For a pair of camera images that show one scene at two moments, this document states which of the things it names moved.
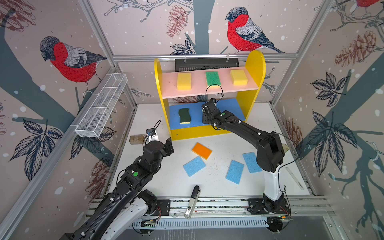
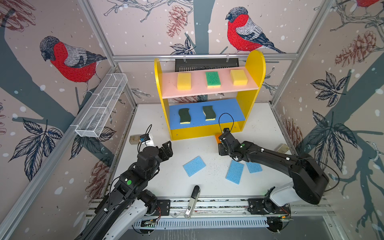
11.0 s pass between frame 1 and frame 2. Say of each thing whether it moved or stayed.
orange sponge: moved
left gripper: stayed
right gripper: moved
